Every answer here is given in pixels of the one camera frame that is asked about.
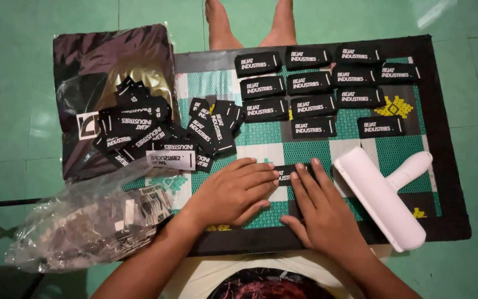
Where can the person's left hand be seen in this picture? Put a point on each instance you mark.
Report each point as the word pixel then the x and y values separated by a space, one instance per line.
pixel 226 195

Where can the person's right hand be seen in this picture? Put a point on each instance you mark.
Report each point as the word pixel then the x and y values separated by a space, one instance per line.
pixel 326 216

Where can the single black woven label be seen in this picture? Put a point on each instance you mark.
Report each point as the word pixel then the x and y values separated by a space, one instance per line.
pixel 284 172

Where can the white lint roller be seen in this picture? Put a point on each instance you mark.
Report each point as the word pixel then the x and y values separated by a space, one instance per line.
pixel 380 199

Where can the white reversed label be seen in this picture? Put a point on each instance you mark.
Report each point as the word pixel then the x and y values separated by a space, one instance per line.
pixel 172 160

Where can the person's white printed shirt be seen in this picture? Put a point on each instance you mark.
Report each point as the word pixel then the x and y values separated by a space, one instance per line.
pixel 205 274

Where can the loose pile of black labels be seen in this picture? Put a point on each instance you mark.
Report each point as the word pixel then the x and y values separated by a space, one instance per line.
pixel 139 128

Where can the rows of folded black labels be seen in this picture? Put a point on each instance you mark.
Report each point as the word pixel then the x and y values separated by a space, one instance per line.
pixel 313 106

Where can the green patterned mat black border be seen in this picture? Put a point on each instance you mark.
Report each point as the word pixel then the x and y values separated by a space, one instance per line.
pixel 442 124

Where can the clear plastic bag of tags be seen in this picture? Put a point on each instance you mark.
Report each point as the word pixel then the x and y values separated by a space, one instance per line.
pixel 81 224

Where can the person's left foot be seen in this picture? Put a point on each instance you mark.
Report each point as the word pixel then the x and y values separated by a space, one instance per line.
pixel 221 29

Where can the person's foot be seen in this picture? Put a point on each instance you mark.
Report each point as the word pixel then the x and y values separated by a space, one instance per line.
pixel 281 25
pixel 221 29

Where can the person's right foot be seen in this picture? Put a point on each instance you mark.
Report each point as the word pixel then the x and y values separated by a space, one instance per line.
pixel 281 25

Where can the black garment in plastic bag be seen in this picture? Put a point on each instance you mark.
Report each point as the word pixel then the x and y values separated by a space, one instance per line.
pixel 98 62

